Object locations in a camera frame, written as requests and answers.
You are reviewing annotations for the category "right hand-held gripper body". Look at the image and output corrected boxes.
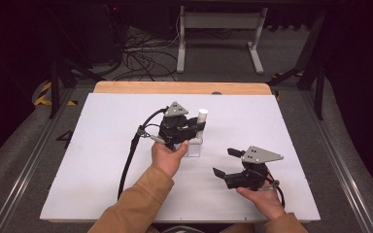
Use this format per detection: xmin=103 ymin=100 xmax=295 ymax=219
xmin=222 ymin=145 xmax=285 ymax=192

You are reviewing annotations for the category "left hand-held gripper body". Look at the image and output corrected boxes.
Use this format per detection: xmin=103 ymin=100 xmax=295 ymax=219
xmin=157 ymin=101 xmax=192 ymax=147

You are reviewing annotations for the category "white plastic tube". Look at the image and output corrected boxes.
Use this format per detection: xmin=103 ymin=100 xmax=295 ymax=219
xmin=195 ymin=108 xmax=209 ymax=141

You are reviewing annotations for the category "clear plastic divided organizer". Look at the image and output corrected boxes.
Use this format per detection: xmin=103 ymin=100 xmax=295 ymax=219
xmin=174 ymin=137 xmax=205 ymax=159

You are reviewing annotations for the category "person's right hand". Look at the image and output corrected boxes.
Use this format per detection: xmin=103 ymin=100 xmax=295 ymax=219
xmin=235 ymin=185 xmax=287 ymax=221

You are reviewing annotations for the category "person's left hand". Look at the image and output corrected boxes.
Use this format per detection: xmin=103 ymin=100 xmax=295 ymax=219
xmin=151 ymin=140 xmax=189 ymax=179

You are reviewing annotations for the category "white table cover sheet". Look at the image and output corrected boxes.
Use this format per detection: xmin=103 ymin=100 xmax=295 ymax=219
xmin=39 ymin=92 xmax=322 ymax=222

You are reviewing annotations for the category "desk with white metal legs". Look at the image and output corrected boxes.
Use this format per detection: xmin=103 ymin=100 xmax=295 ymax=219
xmin=176 ymin=4 xmax=269 ymax=75

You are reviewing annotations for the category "black metal stand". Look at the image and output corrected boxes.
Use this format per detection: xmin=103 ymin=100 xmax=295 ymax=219
xmin=43 ymin=6 xmax=109 ymax=119
xmin=266 ymin=9 xmax=328 ymax=121

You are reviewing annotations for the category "black equipment case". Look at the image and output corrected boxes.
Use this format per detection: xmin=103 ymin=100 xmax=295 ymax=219
xmin=74 ymin=1 xmax=127 ymax=66

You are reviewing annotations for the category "yellow and black hazard tape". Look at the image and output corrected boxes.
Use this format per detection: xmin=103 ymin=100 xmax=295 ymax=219
xmin=33 ymin=81 xmax=79 ymax=107

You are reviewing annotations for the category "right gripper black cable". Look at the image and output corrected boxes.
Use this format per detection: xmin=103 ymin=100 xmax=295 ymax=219
xmin=266 ymin=174 xmax=287 ymax=209

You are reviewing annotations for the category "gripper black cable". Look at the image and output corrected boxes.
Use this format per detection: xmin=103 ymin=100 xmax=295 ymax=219
xmin=266 ymin=174 xmax=287 ymax=209
xmin=117 ymin=106 xmax=170 ymax=201

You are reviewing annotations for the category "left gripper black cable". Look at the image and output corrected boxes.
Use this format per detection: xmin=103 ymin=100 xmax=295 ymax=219
xmin=117 ymin=106 xmax=170 ymax=201

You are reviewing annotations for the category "tangle of floor cables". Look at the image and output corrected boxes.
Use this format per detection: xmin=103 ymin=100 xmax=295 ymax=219
xmin=111 ymin=25 xmax=180 ymax=83

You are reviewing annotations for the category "metal floor rail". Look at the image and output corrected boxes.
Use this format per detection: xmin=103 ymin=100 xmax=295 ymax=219
xmin=299 ymin=89 xmax=373 ymax=233
xmin=0 ymin=89 xmax=76 ymax=233

